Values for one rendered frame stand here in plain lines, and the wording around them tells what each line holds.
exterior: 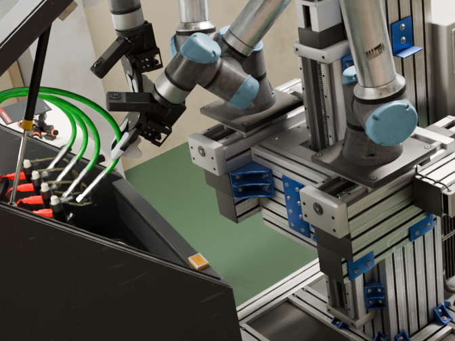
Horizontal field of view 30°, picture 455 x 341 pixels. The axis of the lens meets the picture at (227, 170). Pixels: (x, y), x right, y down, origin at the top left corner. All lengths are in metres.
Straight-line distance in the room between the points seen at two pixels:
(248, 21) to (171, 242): 0.57
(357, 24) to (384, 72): 0.13
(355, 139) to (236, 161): 0.47
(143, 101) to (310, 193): 0.50
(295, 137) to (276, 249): 1.27
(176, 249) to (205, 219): 1.92
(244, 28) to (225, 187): 0.70
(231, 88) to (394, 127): 0.38
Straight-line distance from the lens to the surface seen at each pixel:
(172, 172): 4.43
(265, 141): 2.48
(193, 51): 1.78
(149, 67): 2.11
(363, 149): 2.09
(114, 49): 2.07
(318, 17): 2.21
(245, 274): 3.56
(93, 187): 1.98
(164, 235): 2.12
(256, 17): 1.92
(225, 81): 1.81
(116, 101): 1.85
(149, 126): 1.88
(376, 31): 1.84
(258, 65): 2.42
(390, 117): 1.90
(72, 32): 3.97
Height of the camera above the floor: 2.07
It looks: 28 degrees down
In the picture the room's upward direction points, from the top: 10 degrees counter-clockwise
